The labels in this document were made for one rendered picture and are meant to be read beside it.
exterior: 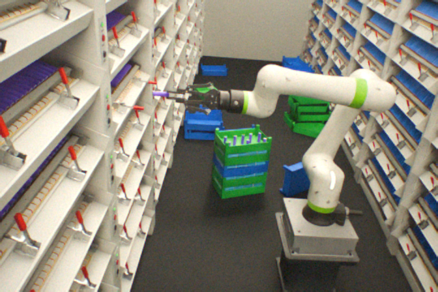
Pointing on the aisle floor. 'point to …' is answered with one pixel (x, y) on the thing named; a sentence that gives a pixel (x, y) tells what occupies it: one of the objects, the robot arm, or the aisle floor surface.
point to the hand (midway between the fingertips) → (175, 95)
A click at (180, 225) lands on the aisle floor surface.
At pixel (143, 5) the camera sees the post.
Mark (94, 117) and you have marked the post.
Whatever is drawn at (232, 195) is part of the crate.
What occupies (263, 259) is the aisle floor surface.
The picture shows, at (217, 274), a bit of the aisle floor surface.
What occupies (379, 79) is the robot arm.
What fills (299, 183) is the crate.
